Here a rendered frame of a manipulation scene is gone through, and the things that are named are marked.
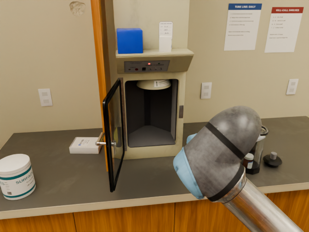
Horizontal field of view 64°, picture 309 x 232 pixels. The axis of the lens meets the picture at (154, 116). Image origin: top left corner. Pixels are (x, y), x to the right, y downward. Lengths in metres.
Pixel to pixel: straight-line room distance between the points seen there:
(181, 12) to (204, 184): 0.78
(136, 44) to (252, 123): 0.60
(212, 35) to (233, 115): 1.12
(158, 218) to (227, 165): 0.72
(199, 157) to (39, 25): 1.27
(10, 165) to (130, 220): 0.57
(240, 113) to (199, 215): 0.78
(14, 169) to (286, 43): 1.70
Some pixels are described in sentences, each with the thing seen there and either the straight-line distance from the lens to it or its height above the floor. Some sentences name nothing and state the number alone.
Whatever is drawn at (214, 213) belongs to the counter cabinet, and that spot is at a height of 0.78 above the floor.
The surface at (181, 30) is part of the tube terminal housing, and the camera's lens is 1.16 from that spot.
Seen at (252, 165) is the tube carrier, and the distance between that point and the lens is 1.30.
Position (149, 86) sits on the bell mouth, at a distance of 1.21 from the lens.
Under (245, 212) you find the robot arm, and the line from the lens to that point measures 0.63.
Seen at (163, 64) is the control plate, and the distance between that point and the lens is 1.09.
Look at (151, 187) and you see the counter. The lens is 1.17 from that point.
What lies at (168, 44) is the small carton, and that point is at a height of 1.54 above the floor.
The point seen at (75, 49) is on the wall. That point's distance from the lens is 1.60.
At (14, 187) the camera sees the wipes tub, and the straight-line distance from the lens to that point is 1.21.
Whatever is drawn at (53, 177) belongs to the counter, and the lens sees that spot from 1.31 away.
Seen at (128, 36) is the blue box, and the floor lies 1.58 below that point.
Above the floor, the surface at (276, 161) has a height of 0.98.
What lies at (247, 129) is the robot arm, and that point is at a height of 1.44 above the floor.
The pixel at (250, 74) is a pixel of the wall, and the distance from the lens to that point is 1.83.
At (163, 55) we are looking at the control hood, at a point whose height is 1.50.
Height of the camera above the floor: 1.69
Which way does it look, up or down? 24 degrees down
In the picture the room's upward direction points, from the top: straight up
